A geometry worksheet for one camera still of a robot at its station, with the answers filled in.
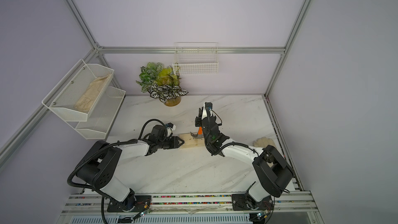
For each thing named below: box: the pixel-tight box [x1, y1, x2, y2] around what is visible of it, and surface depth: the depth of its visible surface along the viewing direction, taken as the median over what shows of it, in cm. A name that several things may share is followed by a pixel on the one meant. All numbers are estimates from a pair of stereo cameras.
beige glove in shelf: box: [74, 73, 111, 112], surface depth 80 cm
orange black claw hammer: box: [190, 126, 205, 139], surface depth 92 cm
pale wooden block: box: [178, 132, 206, 149], surface depth 93 cm
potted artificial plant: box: [135, 61, 189, 107], surface depth 98 cm
